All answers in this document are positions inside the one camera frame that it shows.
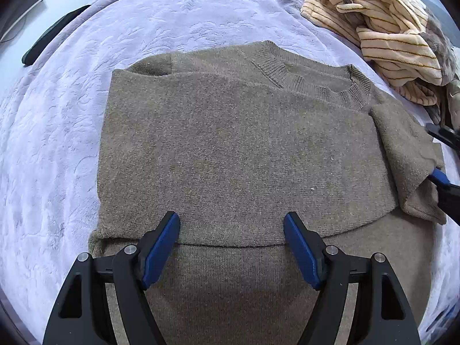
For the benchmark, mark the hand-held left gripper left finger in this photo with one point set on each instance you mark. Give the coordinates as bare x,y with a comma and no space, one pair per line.
161,248

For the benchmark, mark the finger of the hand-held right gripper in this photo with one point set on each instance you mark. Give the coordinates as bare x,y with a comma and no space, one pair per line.
444,134
447,190

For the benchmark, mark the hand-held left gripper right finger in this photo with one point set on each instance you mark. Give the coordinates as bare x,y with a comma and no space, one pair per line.
303,251

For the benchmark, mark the olive brown knit sweater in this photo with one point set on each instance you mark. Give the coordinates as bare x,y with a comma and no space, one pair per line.
237,151

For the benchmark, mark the grey plush garment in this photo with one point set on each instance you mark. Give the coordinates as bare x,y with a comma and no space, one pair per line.
440,50

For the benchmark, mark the cream striped plush garment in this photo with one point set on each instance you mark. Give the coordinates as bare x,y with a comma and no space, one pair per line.
388,18

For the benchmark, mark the lavender plush blanket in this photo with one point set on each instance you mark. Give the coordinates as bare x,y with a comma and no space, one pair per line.
54,143

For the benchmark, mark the black flat object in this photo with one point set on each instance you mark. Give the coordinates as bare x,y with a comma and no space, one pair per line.
54,34

